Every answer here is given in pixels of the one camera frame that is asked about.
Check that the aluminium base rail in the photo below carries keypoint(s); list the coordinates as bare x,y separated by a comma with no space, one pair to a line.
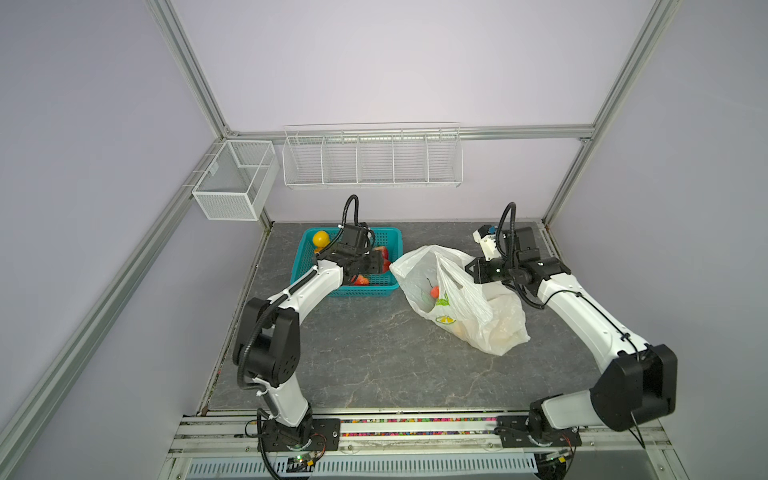
419,444

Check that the white plastic bag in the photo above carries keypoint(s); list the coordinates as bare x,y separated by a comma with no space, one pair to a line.
489,317

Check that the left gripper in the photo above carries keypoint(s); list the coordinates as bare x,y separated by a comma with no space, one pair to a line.
375,263

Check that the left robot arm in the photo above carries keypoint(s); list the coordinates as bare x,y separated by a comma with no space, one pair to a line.
267,348

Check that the white mesh box basket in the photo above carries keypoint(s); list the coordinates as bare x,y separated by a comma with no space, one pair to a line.
237,181

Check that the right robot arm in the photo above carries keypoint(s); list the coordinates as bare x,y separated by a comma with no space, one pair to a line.
638,380

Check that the white wire shelf basket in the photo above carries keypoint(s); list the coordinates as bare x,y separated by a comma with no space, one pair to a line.
410,154

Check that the yellow fake lemon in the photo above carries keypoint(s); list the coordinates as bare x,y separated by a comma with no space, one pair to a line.
321,239

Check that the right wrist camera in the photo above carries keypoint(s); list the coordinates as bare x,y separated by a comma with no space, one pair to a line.
485,237

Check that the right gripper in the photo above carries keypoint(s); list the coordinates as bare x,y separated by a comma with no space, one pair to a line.
479,272

